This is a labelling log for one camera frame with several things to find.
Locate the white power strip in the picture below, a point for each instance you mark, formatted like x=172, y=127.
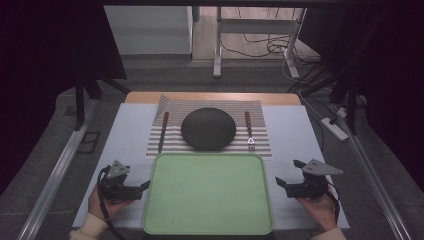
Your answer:
x=334, y=129

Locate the black stand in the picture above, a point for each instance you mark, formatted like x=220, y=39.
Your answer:
x=80, y=103
x=350, y=106

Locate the white table sheet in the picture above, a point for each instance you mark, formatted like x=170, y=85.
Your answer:
x=293, y=133

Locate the dark round plate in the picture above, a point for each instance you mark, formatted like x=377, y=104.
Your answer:
x=208, y=128

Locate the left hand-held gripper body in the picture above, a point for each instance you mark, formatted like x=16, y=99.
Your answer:
x=115, y=185

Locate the person's left hand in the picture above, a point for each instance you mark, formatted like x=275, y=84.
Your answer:
x=111, y=208

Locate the white cabinet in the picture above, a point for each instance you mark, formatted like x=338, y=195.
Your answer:
x=146, y=30

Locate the person's right hand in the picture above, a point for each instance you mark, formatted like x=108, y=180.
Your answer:
x=316, y=210

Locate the green plastic tray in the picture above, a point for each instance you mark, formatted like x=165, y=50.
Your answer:
x=206, y=193

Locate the white desk frame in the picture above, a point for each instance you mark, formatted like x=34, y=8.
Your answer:
x=218, y=43

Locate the striped placemat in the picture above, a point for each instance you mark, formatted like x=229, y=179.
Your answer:
x=256, y=116

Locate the black curtain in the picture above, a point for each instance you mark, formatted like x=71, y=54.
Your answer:
x=40, y=66
x=386, y=66

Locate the aluminium rail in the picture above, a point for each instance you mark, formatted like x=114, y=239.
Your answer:
x=376, y=186
x=53, y=176

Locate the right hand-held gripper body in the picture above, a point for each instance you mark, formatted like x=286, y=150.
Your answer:
x=311, y=186

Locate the white plug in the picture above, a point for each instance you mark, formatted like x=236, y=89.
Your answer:
x=341, y=112

